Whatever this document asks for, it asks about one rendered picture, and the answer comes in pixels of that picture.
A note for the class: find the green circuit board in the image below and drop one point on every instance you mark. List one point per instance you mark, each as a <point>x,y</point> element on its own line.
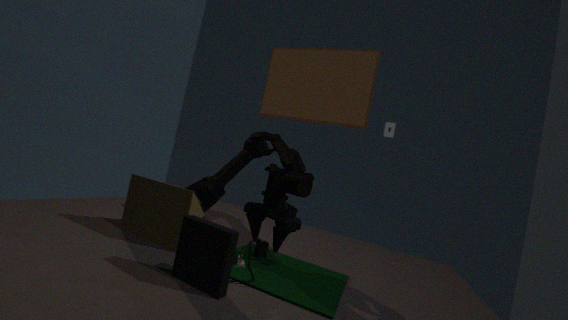
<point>304,284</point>

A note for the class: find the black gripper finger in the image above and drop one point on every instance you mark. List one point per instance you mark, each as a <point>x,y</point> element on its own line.
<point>255,224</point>
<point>279,236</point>

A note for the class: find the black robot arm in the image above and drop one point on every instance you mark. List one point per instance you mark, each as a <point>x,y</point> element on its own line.
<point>292,179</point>

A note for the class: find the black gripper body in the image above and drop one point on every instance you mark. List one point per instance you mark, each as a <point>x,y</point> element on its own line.
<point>272,204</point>

